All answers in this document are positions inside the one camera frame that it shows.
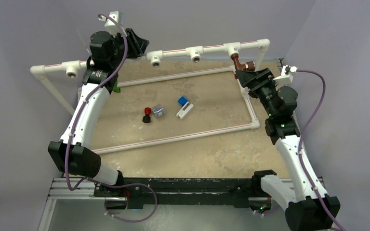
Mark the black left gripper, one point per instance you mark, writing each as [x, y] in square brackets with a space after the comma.
[137, 45]

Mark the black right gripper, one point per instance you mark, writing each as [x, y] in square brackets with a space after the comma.
[254, 81]

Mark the brown copper faucet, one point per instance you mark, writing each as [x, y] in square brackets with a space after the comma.
[247, 66]

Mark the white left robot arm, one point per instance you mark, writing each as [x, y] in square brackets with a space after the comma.
[71, 154]

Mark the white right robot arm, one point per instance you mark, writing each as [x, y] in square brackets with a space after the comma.
[307, 206]

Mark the green faucet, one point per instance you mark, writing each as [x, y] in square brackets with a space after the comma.
[116, 88]

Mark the clear grey faucet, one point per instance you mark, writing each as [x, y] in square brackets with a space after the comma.
[158, 110]

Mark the red and black faucet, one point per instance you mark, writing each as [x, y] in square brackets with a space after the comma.
[146, 118]

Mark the blue and white faucet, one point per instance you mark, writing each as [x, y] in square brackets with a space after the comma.
[186, 107]

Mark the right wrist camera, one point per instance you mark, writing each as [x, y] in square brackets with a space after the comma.
[285, 75]

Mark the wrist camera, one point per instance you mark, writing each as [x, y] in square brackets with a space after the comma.
[110, 22]
[285, 75]

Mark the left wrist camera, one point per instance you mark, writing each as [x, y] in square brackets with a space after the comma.
[110, 22]

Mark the white PVC pipe frame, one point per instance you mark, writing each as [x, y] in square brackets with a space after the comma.
[185, 54]

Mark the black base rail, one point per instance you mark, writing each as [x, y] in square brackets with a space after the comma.
[236, 192]

